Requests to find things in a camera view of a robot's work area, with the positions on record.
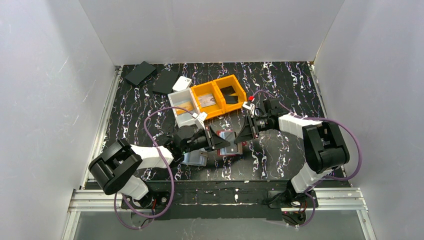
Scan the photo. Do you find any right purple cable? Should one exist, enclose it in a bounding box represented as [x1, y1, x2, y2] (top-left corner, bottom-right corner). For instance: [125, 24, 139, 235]
[251, 90, 363, 228]

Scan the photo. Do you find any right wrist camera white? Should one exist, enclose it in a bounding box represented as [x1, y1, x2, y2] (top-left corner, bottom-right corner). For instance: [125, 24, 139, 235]
[242, 96, 256, 118]

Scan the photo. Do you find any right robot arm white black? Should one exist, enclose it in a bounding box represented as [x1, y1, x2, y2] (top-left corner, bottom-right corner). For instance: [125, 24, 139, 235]
[234, 98, 350, 197]

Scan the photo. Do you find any orange card in bin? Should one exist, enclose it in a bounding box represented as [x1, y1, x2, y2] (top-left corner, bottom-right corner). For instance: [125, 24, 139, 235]
[175, 101, 194, 115]

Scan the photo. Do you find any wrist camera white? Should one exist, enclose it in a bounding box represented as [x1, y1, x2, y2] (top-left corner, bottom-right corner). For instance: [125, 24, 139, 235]
[192, 112, 208, 130]
[242, 96, 256, 118]

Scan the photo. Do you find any aluminium rail frame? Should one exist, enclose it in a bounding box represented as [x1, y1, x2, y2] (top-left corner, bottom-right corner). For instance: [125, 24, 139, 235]
[61, 66, 376, 240]

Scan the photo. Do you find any black flat box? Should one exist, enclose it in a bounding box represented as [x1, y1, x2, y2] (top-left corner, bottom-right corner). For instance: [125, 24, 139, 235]
[152, 70, 180, 96]
[124, 61, 157, 87]

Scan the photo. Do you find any white plastic bin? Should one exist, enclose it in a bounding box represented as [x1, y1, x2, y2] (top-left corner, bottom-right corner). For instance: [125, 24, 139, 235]
[167, 88, 200, 127]

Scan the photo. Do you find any grey credit card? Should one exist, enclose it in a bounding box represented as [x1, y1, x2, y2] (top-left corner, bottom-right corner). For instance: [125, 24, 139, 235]
[224, 95, 239, 105]

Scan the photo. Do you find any orange bin right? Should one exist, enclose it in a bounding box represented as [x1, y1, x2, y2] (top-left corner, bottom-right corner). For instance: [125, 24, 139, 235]
[212, 74, 247, 113]

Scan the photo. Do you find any white small box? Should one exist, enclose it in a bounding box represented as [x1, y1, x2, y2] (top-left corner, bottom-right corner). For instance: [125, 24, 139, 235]
[172, 76, 193, 92]

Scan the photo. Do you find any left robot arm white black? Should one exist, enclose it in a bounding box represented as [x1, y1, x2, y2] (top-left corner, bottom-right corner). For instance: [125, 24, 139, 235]
[88, 125, 231, 201]

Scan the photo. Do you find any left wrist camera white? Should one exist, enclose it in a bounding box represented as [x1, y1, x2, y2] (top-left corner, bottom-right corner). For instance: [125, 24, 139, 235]
[192, 112, 208, 130]

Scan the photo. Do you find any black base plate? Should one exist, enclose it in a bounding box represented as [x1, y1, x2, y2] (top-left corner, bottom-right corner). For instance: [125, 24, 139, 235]
[121, 180, 318, 221]

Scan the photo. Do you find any black flat box right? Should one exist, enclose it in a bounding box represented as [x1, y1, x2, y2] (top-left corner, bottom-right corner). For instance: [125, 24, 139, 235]
[152, 70, 180, 96]

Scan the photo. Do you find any red leather card holder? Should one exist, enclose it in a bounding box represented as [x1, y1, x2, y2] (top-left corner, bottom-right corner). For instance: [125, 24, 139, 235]
[217, 130, 243, 156]

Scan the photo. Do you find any id card in bin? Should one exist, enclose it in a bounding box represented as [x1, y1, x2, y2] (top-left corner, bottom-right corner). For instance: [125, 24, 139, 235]
[197, 93, 216, 108]

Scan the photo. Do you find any grey card holder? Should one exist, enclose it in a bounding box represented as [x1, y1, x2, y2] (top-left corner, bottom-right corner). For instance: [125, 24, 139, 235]
[181, 148, 208, 167]

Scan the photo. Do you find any black flat box left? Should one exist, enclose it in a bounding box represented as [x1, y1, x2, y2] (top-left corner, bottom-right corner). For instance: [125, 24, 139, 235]
[124, 61, 157, 87]

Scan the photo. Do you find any orange bin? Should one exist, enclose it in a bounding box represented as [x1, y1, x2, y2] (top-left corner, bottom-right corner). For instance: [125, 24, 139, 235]
[191, 81, 225, 120]
[212, 74, 247, 113]

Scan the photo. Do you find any orange bin middle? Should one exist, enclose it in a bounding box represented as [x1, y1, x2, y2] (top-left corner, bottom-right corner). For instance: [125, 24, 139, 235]
[191, 81, 225, 120]

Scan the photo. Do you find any black card in bin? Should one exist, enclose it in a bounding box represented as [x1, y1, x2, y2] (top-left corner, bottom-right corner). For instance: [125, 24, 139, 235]
[220, 85, 236, 96]

